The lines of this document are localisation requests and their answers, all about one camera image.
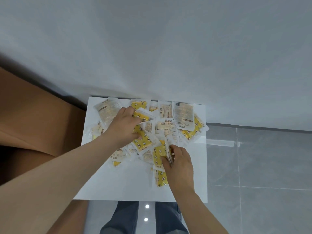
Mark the person's left hand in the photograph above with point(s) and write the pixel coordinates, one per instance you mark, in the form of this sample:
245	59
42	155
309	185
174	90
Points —
120	127

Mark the person's right hand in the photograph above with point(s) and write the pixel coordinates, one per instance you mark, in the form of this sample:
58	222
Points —
179	168

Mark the person's left thumb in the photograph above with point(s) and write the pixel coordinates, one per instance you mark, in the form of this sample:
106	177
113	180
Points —
137	137

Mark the person's right thumb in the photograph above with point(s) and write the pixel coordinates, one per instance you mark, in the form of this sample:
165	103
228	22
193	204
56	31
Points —
165	165

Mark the thin bundle of white sachets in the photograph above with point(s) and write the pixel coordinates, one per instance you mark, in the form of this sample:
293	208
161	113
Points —
169	151

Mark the yellow patterned clear-edged sachet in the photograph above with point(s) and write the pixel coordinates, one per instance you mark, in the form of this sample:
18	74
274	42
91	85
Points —
145	115

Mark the person's right forearm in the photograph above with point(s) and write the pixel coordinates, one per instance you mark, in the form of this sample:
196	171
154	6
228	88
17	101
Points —
197	212

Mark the person's left forearm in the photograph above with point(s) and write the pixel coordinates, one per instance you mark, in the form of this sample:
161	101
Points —
56	182

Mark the pile of yellow warmer packets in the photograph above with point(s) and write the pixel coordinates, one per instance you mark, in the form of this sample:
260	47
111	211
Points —
170	119

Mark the person's right leg blue jeans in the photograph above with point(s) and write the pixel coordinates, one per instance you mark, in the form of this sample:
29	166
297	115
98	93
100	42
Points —
168	216

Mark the person's leg blue jeans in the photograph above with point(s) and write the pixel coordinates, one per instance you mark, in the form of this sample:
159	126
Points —
123	218
168	216

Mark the person's left leg blue jeans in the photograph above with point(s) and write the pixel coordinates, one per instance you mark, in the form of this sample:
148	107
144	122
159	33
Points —
123	218

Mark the brown cardboard box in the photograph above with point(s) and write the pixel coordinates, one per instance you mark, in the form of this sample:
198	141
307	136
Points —
31	114

